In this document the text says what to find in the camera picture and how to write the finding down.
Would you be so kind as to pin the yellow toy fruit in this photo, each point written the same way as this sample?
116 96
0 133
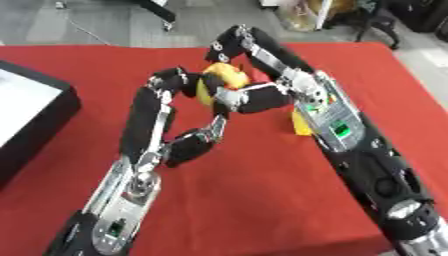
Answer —
231 75

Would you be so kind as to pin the black chair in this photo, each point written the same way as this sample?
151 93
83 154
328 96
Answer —
380 23

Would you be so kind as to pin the yellow block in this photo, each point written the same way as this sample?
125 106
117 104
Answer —
301 129

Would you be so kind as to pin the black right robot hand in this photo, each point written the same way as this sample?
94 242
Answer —
265 46

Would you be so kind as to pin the yellowish bag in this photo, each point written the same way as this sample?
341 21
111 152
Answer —
303 15

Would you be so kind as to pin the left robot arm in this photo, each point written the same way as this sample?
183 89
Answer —
119 206

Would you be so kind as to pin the black stand leg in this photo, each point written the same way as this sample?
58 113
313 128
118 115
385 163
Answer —
157 10

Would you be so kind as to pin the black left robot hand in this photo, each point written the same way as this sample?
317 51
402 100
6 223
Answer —
143 116

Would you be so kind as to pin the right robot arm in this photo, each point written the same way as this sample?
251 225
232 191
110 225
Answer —
373 166

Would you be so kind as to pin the black box white inside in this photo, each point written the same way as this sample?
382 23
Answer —
29 100

